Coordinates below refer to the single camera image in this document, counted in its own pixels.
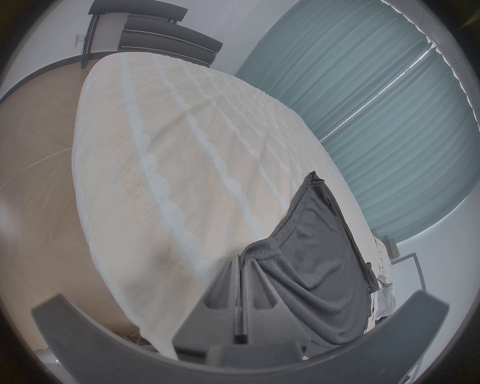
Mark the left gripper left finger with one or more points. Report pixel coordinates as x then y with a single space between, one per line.
215 300

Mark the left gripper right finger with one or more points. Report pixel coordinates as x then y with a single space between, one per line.
262 300

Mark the black trousers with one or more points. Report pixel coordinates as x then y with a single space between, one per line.
318 255

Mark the pile of clothes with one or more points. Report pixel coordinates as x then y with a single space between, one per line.
384 300

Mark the bed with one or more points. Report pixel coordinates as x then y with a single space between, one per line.
168 168

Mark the white printed pillow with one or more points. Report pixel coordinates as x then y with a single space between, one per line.
382 258

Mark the grey bedside table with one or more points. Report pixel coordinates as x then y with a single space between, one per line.
390 245

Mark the blue-green curtain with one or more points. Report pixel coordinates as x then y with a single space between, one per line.
405 150
318 56

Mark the black chest of drawers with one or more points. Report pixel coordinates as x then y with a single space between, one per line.
165 39

